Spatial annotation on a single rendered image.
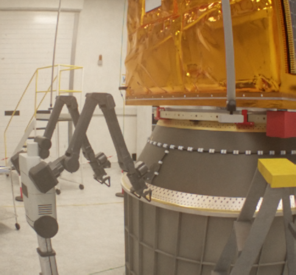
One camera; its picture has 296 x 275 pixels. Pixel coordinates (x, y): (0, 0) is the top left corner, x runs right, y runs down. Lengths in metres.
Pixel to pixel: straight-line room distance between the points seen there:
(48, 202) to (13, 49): 7.93
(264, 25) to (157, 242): 1.54
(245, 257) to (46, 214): 1.13
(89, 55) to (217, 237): 8.58
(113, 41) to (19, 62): 3.09
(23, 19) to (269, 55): 8.60
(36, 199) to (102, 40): 8.74
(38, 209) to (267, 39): 1.53
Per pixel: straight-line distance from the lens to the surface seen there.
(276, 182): 1.15
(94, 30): 10.24
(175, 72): 2.43
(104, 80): 10.14
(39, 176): 1.62
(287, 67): 1.74
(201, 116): 2.15
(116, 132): 1.80
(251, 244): 1.21
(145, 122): 9.80
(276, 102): 1.71
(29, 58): 9.52
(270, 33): 1.74
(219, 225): 1.96
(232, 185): 1.96
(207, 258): 2.07
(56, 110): 2.12
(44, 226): 1.88
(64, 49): 9.76
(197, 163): 2.08
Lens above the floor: 1.74
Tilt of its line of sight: 3 degrees down
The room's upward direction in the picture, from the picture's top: 1 degrees clockwise
